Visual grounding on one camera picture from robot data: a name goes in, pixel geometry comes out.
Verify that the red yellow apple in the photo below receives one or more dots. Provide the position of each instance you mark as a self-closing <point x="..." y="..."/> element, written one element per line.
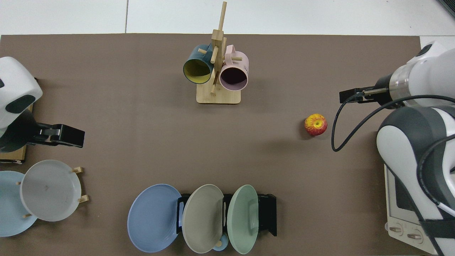
<point x="315" y="125"/>

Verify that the grey plate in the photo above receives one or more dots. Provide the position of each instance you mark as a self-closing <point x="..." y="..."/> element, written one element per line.
<point x="49" y="190"/>

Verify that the wooden plate rack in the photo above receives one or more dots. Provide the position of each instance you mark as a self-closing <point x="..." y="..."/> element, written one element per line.
<point x="85" y="198"/>

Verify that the light blue plate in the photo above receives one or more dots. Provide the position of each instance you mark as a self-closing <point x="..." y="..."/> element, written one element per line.
<point x="9" y="208"/>

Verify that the black dish rack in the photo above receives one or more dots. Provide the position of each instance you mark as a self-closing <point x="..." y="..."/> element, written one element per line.
<point x="266" y="213"/>

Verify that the beige plate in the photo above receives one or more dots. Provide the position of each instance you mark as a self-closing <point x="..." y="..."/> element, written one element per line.
<point x="202" y="220"/>

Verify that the green plate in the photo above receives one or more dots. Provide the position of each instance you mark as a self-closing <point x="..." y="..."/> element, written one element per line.
<point x="241" y="217"/>

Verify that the brown table cloth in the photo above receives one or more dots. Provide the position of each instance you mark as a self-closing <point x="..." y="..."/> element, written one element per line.
<point x="142" y="124"/>

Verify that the pink mug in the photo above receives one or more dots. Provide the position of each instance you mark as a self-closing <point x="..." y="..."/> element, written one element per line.
<point x="233" y="78"/>

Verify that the wooden cup stand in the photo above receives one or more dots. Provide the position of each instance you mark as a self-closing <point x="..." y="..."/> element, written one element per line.
<point x="218" y="96"/>

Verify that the dark grey ridged object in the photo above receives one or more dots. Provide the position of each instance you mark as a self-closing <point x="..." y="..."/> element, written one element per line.
<point x="448" y="6"/>

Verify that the teal mug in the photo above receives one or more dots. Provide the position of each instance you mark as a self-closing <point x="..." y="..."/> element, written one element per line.
<point x="195" y="69"/>

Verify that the pale toaster oven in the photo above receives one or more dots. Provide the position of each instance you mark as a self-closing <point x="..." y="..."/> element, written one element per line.
<point x="403" y="242"/>

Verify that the small blue round thing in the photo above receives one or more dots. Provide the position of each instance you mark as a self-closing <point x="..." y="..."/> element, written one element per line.
<point x="222" y="246"/>

